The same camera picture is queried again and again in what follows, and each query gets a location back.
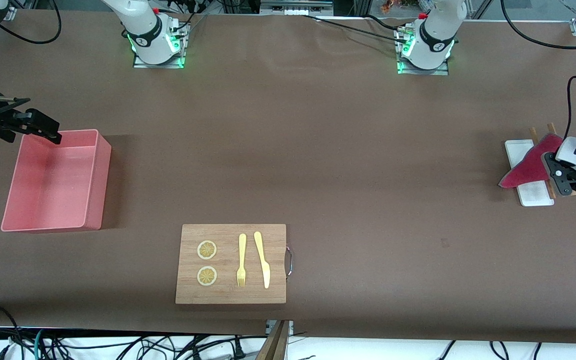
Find white rectangular tray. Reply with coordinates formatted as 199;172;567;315
504;139;555;207

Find pink plastic bin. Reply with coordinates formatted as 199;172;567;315
0;129;112;233

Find yellow plastic knife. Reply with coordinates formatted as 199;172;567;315
253;231;271;290

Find red pink cloth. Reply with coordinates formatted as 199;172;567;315
498;132;566;190

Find brown wooden chopstick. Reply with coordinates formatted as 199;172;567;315
529;126;557;200
547;122;576;196

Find lemon slice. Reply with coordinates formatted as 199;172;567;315
197;266;218;287
197;240;218;261

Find brown wooden plank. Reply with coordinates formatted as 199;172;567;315
255;320;291;360

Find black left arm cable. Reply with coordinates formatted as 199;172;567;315
500;0;576;138

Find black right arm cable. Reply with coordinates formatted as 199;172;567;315
0;0;63;45

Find yellow plastic fork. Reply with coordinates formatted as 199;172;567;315
236;233;247;288

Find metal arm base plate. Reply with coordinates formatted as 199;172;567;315
132;19;189;70
395;25;451;76

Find black cable on table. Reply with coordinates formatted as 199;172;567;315
300;14;410;44

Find wooden cutting board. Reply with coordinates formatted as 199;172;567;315
175;223;287;305

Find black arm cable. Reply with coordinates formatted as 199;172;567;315
0;0;63;45
500;0;576;138

